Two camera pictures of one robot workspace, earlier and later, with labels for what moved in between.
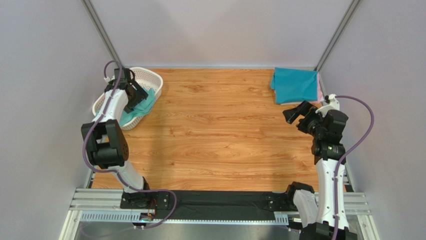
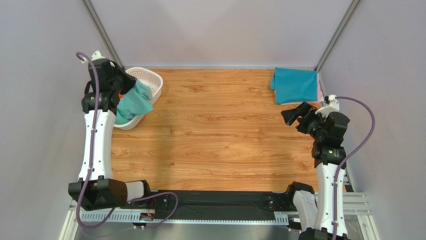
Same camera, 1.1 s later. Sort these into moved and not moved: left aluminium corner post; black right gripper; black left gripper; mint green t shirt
Moved: black left gripper
Not moved: black right gripper; mint green t shirt; left aluminium corner post
